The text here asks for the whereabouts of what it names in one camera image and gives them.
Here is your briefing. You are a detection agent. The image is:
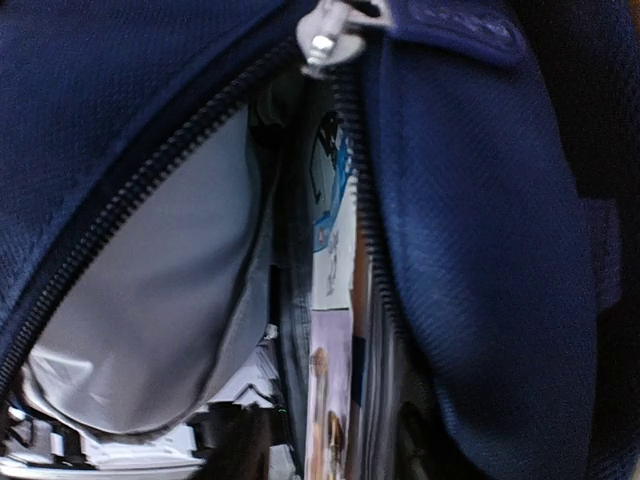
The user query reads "dog cover book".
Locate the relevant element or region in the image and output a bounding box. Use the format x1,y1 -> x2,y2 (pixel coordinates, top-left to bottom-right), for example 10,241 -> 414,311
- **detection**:
304,110 -> 367,479

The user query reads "navy blue backpack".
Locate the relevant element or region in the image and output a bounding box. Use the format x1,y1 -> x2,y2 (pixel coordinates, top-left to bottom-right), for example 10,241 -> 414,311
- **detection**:
1,1 -> 639,479

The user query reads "white grey book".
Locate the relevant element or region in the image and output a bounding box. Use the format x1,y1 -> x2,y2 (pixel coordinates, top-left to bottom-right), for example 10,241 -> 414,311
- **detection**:
1,325 -> 298,479

